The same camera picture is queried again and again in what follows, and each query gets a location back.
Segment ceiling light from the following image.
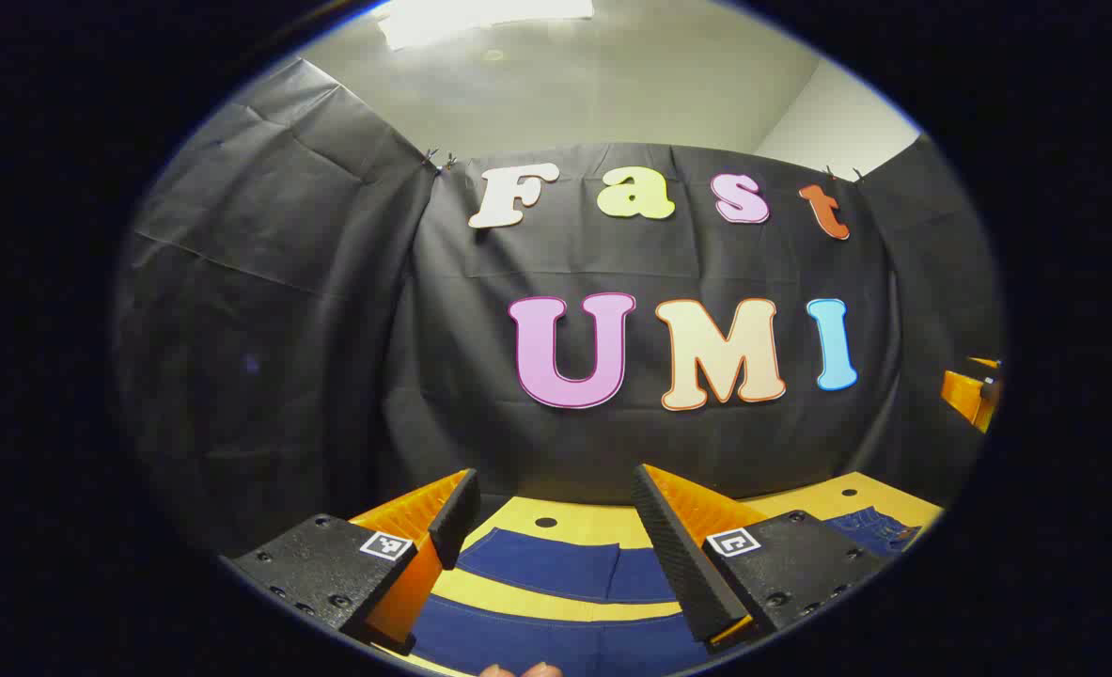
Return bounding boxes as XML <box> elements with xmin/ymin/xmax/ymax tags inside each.
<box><xmin>377</xmin><ymin>0</ymin><xmax>594</xmax><ymax>50</ymax></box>

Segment blue jeans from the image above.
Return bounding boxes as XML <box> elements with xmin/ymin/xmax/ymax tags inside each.
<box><xmin>410</xmin><ymin>506</ymin><xmax>923</xmax><ymax>677</ymax></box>

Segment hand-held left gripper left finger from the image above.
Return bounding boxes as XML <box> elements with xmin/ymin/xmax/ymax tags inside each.
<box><xmin>222</xmin><ymin>467</ymin><xmax>481</xmax><ymax>656</ymax></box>

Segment black backdrop cloth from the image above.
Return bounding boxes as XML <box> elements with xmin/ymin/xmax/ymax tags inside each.
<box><xmin>114</xmin><ymin>56</ymin><xmax>1003</xmax><ymax>556</ymax></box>

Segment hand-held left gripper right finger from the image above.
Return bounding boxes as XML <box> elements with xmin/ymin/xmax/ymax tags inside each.
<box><xmin>633</xmin><ymin>463</ymin><xmax>895</xmax><ymax>654</ymax></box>

